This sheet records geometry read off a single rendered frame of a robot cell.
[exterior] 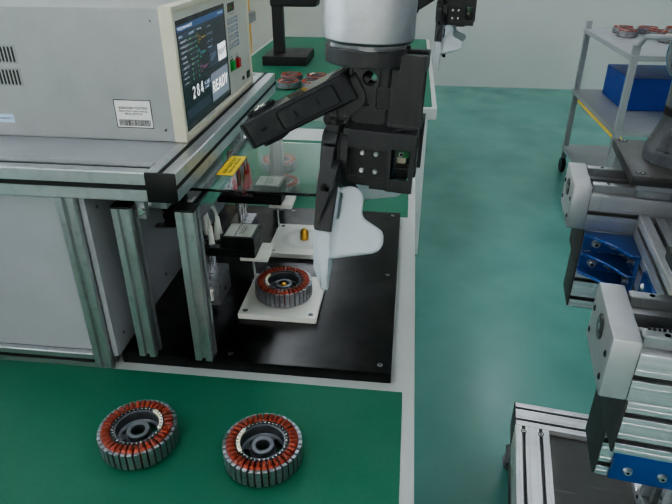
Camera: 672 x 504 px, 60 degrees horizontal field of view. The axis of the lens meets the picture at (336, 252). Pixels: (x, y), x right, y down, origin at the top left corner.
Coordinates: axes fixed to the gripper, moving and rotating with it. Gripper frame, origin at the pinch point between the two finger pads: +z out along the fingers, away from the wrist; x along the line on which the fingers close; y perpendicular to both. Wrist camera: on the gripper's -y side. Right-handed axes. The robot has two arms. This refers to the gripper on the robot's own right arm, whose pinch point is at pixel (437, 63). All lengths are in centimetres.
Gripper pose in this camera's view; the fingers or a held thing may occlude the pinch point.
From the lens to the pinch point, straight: 142.0
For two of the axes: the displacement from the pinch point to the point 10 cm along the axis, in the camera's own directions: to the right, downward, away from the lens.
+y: 9.7, 1.2, -2.2
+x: 2.5, -4.7, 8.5
